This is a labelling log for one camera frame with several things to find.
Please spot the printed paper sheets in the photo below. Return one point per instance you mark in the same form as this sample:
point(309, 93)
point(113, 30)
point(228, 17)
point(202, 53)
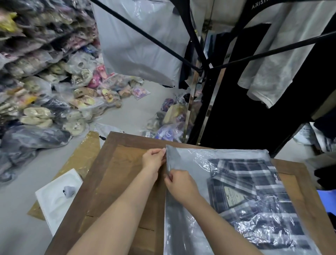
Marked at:
point(312, 136)

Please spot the small grey plastic cap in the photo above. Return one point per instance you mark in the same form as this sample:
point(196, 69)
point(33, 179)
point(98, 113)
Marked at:
point(68, 190)

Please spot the black hanging garment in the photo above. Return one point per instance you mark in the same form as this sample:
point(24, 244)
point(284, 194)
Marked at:
point(249, 110)

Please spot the pile of bagged slippers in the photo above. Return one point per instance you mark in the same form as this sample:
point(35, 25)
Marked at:
point(44, 73)

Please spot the heap of bagged colourful items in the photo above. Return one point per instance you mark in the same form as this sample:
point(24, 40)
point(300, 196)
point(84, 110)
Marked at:
point(168, 118)

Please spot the person's right hand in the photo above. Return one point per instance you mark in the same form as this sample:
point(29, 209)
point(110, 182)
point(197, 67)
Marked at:
point(183, 187)

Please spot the person's right forearm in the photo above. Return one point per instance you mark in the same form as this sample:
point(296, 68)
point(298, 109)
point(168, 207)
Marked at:
point(223, 231)

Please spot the grey hanging t-shirt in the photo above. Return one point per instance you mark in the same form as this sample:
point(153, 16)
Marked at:
point(278, 52)

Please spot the blue plastic stool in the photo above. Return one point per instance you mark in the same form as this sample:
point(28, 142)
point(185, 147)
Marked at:
point(328, 202)

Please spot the person's right fingers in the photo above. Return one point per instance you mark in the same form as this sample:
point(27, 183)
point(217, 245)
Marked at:
point(169, 180)

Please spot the brown flat cardboard sheet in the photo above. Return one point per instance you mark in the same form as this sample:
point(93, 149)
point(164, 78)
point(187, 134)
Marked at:
point(81, 157)

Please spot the hanging grey plastic bag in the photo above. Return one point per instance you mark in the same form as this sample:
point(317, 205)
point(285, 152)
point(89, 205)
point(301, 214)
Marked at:
point(139, 42)

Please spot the chrome rack post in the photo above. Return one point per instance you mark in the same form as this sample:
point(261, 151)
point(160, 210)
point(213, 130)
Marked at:
point(190, 105)

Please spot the person's left forearm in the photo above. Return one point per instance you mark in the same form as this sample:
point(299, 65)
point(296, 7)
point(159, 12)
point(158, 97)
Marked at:
point(118, 215)

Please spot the person's left thumb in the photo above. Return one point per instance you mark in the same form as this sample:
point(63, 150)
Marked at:
point(158, 150)

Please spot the plaid shirt in clear bag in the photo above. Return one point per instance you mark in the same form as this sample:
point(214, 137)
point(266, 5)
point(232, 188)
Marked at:
point(252, 199)

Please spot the black metal clothes rack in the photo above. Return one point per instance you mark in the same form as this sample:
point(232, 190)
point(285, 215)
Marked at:
point(194, 50)

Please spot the white foam tray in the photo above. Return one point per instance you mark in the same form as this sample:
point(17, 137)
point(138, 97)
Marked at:
point(56, 197)

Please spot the person's left hand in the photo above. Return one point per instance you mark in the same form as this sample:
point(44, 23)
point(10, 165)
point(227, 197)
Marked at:
point(152, 160)

